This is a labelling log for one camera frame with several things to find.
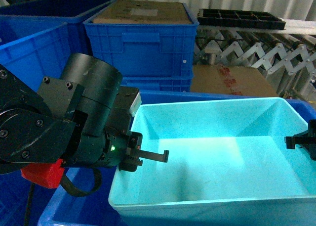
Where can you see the blue crate at left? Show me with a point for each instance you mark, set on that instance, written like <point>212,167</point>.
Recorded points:
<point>32,50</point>

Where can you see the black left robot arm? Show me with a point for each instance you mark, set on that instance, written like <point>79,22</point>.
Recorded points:
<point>83,120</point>

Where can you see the cardboard box inside crate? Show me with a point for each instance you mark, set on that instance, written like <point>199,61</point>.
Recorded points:
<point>143,12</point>

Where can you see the blue crate under cardboard crate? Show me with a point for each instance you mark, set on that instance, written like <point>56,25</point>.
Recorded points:
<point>177,84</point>

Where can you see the blue crate with cardboard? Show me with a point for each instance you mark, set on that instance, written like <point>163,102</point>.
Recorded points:
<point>143,50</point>

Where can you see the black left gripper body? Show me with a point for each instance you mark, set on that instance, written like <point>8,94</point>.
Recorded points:
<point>117,151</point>

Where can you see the light turquoise plastic bin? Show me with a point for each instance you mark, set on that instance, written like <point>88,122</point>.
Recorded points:
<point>212,159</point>

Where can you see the red plastic mount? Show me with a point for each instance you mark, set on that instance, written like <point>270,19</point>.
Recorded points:
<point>47,175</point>

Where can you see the brown cardboard box red print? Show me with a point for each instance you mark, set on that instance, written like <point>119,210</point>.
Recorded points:
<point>232,80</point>

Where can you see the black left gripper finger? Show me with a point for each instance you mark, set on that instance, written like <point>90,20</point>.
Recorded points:
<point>154,156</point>

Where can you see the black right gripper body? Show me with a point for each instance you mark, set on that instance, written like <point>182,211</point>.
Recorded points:
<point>309,139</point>

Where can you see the expandable roller conveyor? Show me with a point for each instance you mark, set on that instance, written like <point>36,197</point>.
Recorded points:
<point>287,61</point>

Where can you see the black compartment tray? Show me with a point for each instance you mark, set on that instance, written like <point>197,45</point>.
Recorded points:
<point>239,19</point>

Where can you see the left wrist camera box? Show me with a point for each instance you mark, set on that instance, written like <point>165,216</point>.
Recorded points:
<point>126,104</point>

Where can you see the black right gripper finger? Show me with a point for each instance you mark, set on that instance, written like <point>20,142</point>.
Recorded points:
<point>292,141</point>

